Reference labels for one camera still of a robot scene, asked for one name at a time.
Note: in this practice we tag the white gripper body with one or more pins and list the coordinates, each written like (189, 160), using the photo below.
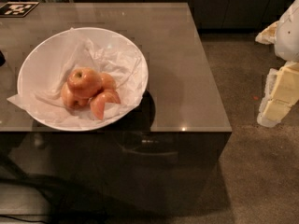
(289, 36)

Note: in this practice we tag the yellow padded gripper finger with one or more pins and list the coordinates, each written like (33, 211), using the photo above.
(281, 93)

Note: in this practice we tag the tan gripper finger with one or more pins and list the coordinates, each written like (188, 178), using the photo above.
(268, 35)

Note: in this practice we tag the orange-red apple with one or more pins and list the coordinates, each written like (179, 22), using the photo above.
(84, 82)

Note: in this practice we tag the back right apple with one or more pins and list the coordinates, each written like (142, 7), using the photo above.
(108, 82)

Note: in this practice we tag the front right apple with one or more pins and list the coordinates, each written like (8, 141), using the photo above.
(98, 102)

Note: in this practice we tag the left lower apple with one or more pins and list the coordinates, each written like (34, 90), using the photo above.
(72, 98)

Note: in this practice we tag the white bowl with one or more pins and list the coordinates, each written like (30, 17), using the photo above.
(46, 56)

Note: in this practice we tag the dark cabinet table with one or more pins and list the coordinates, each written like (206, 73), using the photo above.
(162, 159)

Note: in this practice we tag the white crumpled paper liner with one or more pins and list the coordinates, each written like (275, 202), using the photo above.
(118, 62)

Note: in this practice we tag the black white fiducial marker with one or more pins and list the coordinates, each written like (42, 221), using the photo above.
(16, 9)

